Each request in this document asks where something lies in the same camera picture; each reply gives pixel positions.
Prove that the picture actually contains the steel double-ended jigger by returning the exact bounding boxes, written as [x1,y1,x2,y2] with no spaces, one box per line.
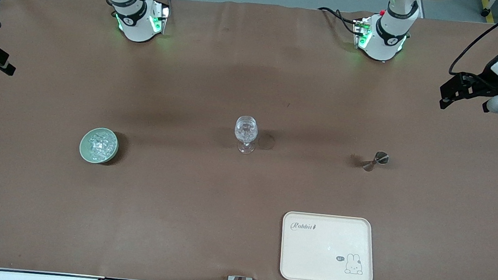
[361,149,390,174]

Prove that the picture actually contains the clear cut-crystal wine glass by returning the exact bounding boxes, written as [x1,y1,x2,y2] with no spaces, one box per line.
[233,115,260,155]

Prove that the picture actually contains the green ceramic bowl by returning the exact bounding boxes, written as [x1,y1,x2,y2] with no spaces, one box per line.
[78,126,120,166]

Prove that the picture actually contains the cream tray with rabbit print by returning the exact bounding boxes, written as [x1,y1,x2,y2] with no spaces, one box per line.
[278,210,379,280]

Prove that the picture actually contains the brown table cover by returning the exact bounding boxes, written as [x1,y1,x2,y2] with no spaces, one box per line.
[0,0,498,280]

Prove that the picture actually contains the black left arm wrist cable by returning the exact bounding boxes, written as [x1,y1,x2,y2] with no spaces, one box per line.
[448,0,498,80]

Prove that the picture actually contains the black left arm base cable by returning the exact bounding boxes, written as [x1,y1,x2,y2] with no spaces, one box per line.
[315,6,361,36]

